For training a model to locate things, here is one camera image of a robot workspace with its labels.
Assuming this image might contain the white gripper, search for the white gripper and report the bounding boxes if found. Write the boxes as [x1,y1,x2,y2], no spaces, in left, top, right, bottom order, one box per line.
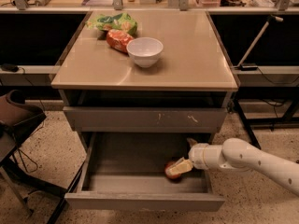
[170,137,232,174]

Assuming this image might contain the red apple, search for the red apple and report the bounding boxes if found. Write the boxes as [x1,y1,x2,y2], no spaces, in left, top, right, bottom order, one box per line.
[164,161,181,180]

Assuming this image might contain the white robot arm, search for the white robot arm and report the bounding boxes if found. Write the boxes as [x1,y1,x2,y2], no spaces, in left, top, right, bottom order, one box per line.
[164,138,299,195]

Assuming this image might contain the grey drawer cabinet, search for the grey drawer cabinet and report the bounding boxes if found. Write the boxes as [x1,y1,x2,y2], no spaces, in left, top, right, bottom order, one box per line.
[51,9,237,147]

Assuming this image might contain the open grey middle drawer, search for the open grey middle drawer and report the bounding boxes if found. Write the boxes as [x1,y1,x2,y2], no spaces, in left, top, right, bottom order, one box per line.
[65,133,225,212]

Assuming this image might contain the closed grey upper drawer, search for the closed grey upper drawer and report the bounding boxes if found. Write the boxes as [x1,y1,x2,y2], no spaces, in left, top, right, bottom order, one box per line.
[64,106,226,133]

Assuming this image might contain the white stick with base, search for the white stick with base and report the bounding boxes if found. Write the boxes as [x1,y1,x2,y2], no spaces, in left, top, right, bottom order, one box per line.
[235,15,284,71]

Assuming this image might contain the white bowl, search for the white bowl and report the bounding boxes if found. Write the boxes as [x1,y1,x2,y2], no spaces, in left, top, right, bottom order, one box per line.
[127,37,164,68]

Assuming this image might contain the orange snack bag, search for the orange snack bag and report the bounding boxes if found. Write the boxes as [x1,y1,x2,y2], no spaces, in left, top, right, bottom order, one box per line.
[106,29,134,53]

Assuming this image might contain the green chip bag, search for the green chip bag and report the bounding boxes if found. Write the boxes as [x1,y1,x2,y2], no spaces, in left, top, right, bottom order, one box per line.
[86,13,137,35]

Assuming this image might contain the brown office chair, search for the brown office chair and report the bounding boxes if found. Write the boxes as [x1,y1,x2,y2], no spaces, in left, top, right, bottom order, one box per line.
[0,90,66,224]

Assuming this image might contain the black power adapter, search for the black power adapter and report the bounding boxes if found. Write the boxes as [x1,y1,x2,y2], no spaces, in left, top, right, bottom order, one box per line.
[0,63,19,73]

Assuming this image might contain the black table leg frame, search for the black table leg frame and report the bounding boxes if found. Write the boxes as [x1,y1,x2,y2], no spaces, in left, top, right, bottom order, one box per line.
[233,87,299,148]

